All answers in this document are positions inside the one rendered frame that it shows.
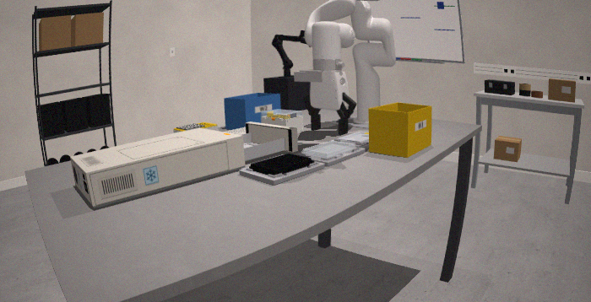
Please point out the blue open-top box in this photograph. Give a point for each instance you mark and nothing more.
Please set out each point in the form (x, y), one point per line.
(247, 107)

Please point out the yellow open-top box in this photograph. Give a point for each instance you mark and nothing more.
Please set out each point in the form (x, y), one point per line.
(393, 131)

